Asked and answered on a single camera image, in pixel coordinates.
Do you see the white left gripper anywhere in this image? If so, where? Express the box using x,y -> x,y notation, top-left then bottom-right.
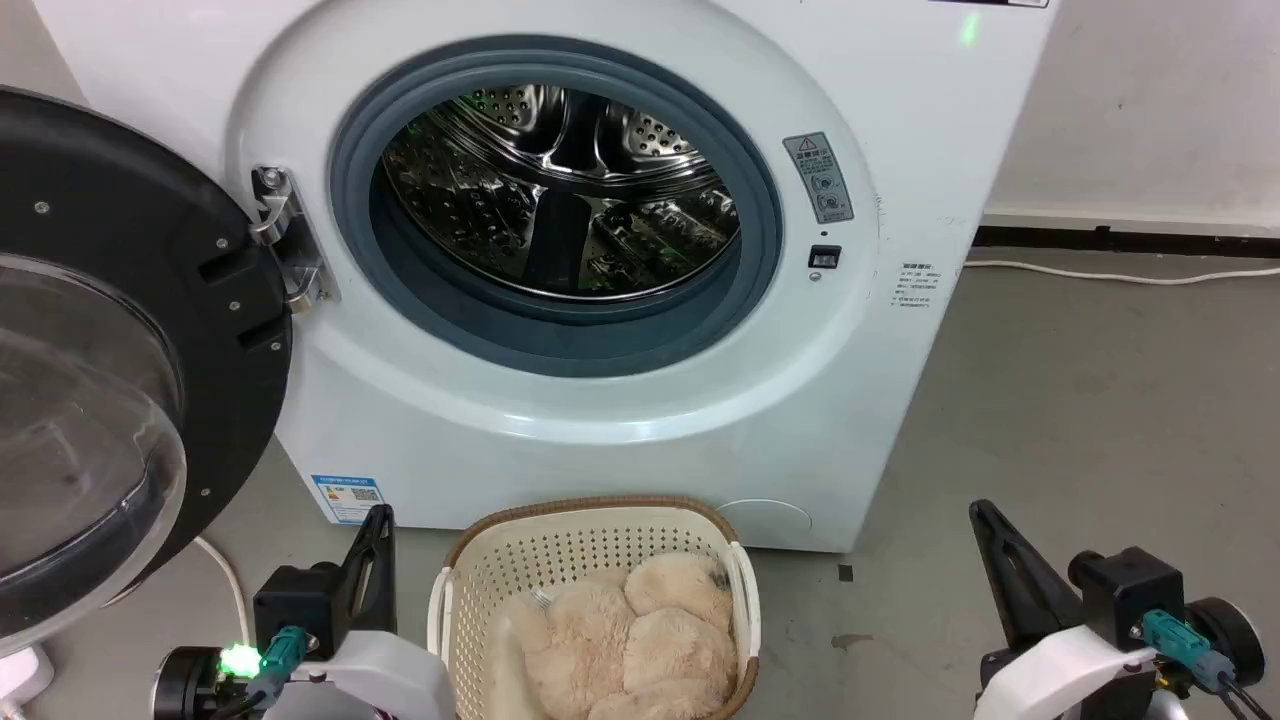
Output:
262,504 -> 457,720

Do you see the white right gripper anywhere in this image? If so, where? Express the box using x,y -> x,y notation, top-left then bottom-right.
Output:
968,499 -> 1163,720

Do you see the white front-load washing machine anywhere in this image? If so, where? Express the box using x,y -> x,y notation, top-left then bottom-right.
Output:
30,0 -> 1061,556

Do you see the black round washer door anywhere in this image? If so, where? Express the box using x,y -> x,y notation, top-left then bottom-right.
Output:
0,85 -> 294,661

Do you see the blue energy label sticker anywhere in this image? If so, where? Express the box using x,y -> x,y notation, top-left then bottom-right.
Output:
311,474 -> 385,526

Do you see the cream perforated laundry basket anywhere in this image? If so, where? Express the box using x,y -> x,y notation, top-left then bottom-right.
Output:
428,496 -> 761,720

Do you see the beige plush toy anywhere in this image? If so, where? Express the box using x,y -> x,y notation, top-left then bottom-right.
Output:
490,552 -> 739,720

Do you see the grey rubber door gasket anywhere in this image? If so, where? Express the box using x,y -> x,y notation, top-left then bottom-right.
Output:
330,35 -> 784,379

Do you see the small printed text sticker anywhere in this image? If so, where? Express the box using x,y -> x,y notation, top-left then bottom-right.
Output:
893,262 -> 946,310

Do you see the metal door hinge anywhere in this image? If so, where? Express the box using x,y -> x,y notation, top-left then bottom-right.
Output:
250,165 -> 341,313

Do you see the black baseboard strip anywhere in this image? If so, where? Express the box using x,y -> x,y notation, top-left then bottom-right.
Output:
972,226 -> 1280,261

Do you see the white power strip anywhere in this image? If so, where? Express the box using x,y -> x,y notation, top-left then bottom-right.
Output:
0,645 -> 56,717

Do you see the steel perforated washer drum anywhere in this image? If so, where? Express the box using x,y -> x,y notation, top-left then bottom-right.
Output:
380,85 -> 742,301

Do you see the grey warning sticker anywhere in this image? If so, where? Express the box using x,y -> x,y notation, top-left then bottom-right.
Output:
783,132 -> 856,225

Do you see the white curved power cable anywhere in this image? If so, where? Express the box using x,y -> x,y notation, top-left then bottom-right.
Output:
194,536 -> 252,651

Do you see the long white floor cable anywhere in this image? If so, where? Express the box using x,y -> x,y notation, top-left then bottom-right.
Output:
964,258 -> 1280,288

